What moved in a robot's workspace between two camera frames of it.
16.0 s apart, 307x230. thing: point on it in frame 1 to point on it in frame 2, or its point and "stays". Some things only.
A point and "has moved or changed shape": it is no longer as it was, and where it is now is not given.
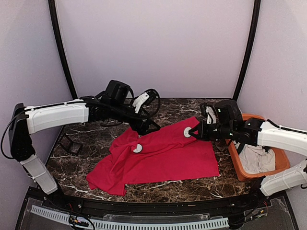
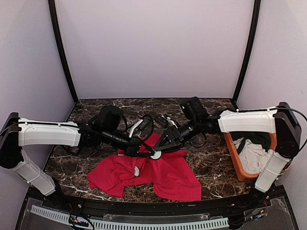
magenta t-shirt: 168,155 has moved or changed shape
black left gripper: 142,130 to 139,154
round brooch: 138,149 has moved or changed shape
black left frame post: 58,36 stays
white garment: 255,158 stays
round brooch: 186,132 has moved or changed shape
